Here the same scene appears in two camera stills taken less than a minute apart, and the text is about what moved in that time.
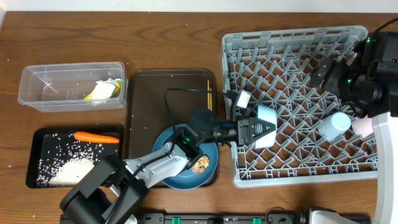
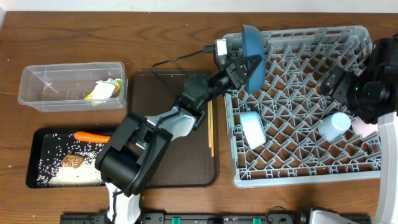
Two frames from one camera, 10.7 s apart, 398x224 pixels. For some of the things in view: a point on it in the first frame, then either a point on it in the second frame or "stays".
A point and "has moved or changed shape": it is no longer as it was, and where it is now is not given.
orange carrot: x=92 y=137 stays
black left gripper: x=244 y=131 to x=234 y=72
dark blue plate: x=189 y=179 to x=252 y=46
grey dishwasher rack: x=275 y=68 stays
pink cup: x=363 y=126 stays
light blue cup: x=333 y=126 stays
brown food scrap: x=199 y=167 to x=73 y=160
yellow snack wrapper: x=115 y=93 stays
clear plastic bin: x=63 y=88 stays
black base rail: x=234 y=218 stays
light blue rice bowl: x=269 y=114 has moved or changed shape
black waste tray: x=53 y=148 stays
